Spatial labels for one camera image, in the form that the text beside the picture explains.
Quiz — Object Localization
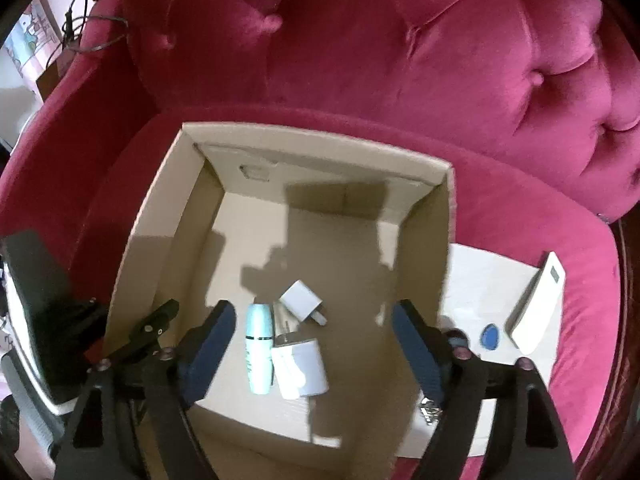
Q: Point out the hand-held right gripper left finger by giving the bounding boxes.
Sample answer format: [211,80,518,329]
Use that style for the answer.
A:
[52,300,237,480]

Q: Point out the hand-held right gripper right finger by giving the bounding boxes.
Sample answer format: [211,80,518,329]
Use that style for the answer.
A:
[391,299,576,480]

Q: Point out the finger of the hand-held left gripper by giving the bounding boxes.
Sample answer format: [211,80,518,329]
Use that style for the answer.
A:
[107,299,181,361]

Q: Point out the light blue tube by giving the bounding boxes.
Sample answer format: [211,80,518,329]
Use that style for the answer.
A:
[245,302,276,395]

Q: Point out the brass keychain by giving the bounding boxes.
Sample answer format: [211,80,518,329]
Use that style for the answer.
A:
[420,397,443,426]

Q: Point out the large white charger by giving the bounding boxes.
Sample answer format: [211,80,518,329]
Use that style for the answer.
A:
[271,310,330,401]

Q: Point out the small white charger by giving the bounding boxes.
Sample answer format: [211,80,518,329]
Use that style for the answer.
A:
[278,280,328,328]

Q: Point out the cardboard box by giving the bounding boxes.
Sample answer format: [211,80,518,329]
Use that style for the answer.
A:
[102,121,458,480]

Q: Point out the white power bank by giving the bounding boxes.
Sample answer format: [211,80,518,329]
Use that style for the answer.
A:
[505,251,566,362]

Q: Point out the white paper sheet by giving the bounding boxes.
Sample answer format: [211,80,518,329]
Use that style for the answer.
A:
[400,242,568,461]

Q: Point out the brown board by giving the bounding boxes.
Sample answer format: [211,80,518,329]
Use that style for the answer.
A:
[36,50,68,98]

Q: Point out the cartoon printed cloth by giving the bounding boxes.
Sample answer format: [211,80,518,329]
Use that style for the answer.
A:
[5,0,63,81]

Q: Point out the red velvet tufted sofa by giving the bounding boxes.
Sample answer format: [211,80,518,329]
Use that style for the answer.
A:
[0,0,640,480]

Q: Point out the black cable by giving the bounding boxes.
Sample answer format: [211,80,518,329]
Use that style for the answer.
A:
[60,0,128,56]

